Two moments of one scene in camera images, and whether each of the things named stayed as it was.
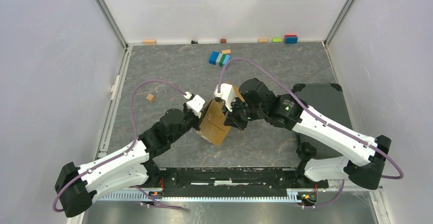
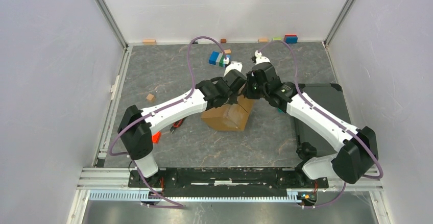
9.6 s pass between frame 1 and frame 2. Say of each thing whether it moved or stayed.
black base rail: stayed
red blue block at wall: stayed
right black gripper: moved
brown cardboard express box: moved
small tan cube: stayed
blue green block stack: stayed
